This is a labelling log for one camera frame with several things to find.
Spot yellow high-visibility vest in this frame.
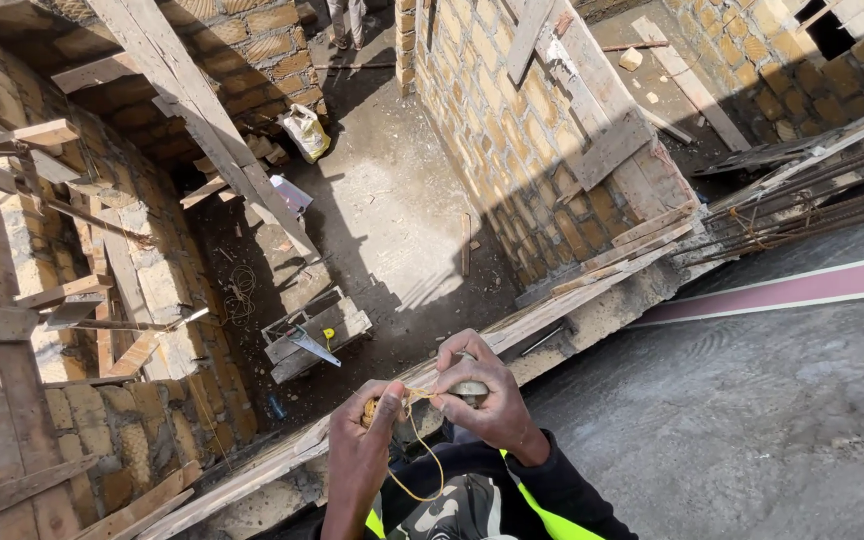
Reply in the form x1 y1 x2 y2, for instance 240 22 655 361
364 448 607 540

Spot bundle of rusty rebar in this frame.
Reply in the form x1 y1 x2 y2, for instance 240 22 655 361
672 135 864 270

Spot person's left hand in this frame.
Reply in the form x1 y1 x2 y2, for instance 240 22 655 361
326 378 408 490

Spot person's right hand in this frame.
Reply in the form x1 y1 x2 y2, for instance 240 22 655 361
429 328 553 468

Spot white woven sack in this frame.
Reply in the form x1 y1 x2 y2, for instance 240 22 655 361
276 103 333 165

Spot yellow twine ball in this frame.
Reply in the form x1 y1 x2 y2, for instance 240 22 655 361
357 384 447 504

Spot handsaw with grey blade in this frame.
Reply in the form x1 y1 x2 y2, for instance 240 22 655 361
285 325 343 369

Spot white and pink paper bag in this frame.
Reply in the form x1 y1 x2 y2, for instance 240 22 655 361
268 174 315 219

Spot long wooden edge plank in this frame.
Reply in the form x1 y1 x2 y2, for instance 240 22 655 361
132 243 697 540

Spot long pale wooden plank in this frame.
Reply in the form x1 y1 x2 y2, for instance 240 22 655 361
630 15 753 153

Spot stack of grey timber boards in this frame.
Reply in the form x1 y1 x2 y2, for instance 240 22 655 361
690 96 864 198

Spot camouflage patterned garment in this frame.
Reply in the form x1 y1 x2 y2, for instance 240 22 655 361
379 472 523 540

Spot pink and white strip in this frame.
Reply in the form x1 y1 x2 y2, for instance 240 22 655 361
627 249 864 329

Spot wooden boards on brick wall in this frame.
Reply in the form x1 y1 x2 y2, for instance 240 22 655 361
505 0 699 222

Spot wooden scaffold timbers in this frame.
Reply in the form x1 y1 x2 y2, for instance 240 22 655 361
0 45 212 384

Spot long diagonal wooden plank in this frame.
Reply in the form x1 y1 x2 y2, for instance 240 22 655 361
85 0 322 265

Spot wooden work bench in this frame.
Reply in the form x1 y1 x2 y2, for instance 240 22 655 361
261 286 374 385

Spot coil of thin wire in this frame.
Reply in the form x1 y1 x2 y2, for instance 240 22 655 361
222 264 258 327

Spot grey metal plumb bob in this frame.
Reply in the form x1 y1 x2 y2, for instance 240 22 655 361
450 352 492 410

